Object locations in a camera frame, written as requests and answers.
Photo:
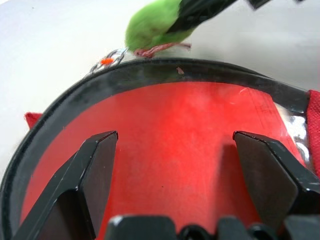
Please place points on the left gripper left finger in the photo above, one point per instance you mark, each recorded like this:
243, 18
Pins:
82, 187

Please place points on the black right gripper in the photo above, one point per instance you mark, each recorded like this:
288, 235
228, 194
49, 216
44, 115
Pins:
257, 3

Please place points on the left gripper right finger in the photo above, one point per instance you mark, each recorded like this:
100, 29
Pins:
272, 180

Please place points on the green fluffy pompom charm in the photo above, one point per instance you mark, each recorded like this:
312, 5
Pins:
147, 27

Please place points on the red table tennis paddle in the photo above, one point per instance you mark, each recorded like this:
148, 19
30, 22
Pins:
170, 140

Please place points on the black paddle case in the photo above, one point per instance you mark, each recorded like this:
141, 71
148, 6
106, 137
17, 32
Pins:
105, 82

